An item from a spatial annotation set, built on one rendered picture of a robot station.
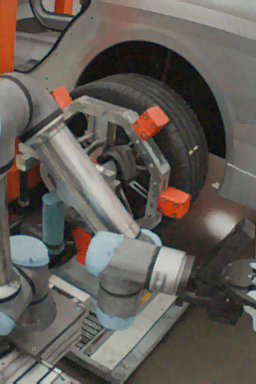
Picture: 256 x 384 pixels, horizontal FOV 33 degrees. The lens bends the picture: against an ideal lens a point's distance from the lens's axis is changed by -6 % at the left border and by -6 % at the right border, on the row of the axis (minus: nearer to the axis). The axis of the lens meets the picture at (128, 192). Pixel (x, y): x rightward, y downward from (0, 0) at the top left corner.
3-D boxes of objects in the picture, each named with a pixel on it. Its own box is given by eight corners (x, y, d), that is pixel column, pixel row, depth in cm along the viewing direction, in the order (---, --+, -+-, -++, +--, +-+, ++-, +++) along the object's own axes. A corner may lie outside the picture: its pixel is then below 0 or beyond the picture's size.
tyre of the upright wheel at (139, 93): (191, 240, 194) (225, 101, 158) (165, 268, 176) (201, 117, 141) (72, 183, 220) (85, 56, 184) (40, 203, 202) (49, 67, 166)
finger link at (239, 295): (272, 307, 63) (235, 281, 69) (276, 299, 62) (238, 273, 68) (255, 318, 60) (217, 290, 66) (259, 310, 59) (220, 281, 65)
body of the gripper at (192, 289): (242, 301, 73) (179, 286, 75) (257, 262, 70) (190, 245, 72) (238, 327, 66) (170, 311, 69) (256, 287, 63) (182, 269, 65)
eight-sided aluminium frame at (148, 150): (155, 253, 173) (178, 125, 145) (146, 262, 169) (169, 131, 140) (48, 201, 196) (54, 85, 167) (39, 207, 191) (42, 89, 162)
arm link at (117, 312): (146, 300, 85) (154, 260, 80) (129, 339, 76) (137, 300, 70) (108, 289, 87) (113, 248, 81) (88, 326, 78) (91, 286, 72)
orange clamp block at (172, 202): (166, 201, 162) (187, 211, 158) (155, 211, 156) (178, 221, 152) (169, 185, 158) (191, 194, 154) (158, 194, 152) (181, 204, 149)
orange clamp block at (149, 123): (154, 135, 153) (170, 120, 147) (142, 142, 147) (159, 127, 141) (141, 119, 153) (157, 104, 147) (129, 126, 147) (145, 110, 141)
